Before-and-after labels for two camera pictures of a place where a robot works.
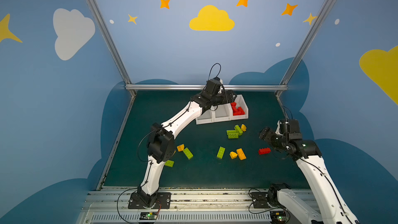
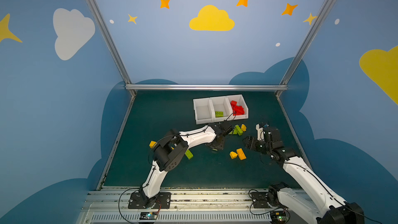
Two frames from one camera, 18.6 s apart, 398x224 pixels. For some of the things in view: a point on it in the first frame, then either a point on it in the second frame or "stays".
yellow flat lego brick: (241, 154) stays
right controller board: (278, 217) stays
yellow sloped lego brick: (233, 155) stays
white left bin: (207, 117) stays
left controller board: (148, 215) stays
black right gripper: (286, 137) → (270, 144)
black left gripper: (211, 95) → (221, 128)
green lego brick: (232, 134) → (219, 114)
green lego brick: (238, 129) stays
